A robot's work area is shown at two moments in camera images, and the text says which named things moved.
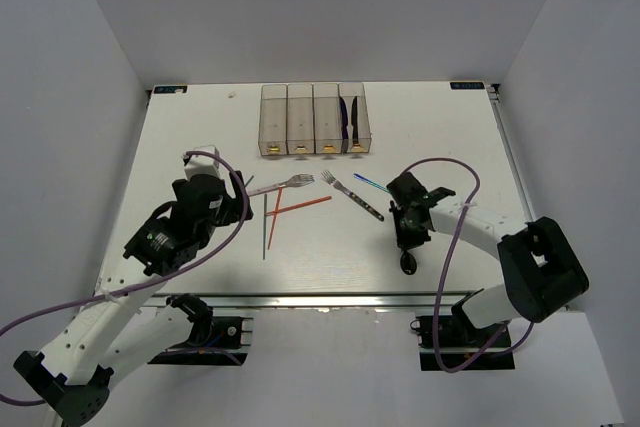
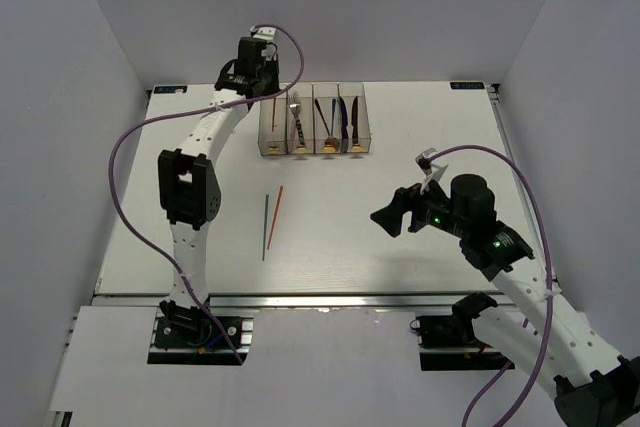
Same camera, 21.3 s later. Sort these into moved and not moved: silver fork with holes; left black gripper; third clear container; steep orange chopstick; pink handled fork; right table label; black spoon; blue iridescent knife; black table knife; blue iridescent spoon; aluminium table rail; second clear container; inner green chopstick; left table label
Moved: black spoon; silver fork with holes; pink handled fork; blue iridescent spoon; left black gripper
Not moved: steep orange chopstick; left table label; third clear container; aluminium table rail; blue iridescent knife; second clear container; black table knife; right table label; inner green chopstick
